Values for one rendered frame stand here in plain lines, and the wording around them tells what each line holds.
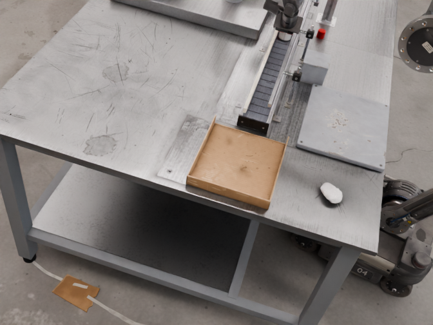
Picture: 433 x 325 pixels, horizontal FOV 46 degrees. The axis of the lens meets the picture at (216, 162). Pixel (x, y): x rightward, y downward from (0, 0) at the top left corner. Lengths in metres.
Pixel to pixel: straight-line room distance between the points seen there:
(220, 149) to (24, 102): 0.67
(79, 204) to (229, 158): 0.86
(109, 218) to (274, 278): 0.80
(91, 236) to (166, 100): 0.69
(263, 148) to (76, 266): 1.07
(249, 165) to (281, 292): 0.89
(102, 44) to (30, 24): 1.74
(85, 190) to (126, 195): 0.18
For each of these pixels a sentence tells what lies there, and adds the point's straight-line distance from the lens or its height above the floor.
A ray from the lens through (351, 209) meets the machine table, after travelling 1.62.
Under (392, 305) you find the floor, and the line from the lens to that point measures 2.52.
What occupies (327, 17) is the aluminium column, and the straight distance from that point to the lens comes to 2.45.
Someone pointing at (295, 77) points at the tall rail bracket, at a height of 0.96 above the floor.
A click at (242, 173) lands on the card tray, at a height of 0.83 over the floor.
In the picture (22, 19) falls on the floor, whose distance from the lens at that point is 3.83.
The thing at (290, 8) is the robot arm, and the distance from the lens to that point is 1.85.
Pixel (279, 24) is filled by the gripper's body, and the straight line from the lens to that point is 2.01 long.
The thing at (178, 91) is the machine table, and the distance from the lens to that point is 1.86.
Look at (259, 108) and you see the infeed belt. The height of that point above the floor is 0.88.
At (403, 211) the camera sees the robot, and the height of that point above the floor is 0.42.
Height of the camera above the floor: 2.00
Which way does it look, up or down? 46 degrees down
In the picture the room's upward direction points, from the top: 11 degrees clockwise
